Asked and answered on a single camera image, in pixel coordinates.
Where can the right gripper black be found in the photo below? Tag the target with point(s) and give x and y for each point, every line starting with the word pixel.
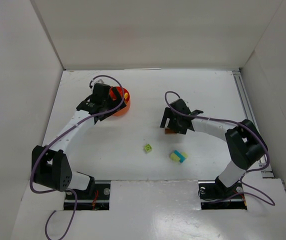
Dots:
pixel 170 120

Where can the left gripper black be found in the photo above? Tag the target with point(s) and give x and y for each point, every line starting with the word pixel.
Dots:
pixel 110 96

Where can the brown lego plate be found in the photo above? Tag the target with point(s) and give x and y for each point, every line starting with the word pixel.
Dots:
pixel 169 131

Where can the yellow curved lego brick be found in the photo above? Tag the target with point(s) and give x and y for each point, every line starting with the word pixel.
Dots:
pixel 126 96

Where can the lime green lego brick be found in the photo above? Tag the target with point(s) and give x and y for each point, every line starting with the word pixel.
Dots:
pixel 147 148

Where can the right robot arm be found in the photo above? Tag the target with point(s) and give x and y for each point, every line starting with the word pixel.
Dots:
pixel 245 144

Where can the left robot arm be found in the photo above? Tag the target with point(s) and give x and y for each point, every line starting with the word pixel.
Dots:
pixel 50 163

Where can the orange round divided container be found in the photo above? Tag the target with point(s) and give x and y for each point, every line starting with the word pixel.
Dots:
pixel 127 102

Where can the pale yellow lego brick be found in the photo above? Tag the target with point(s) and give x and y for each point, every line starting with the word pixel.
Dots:
pixel 175 157

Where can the turquoise lego brick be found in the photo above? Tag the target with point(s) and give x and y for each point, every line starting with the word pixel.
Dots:
pixel 179 155

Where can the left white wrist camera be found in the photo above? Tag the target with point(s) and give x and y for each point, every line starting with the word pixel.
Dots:
pixel 97 81

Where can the aluminium rail right side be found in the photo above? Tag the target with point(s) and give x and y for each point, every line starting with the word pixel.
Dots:
pixel 267 173

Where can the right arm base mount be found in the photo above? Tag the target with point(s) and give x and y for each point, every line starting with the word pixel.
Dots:
pixel 214 196

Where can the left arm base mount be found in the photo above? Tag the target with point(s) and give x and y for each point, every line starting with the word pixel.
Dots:
pixel 97 200

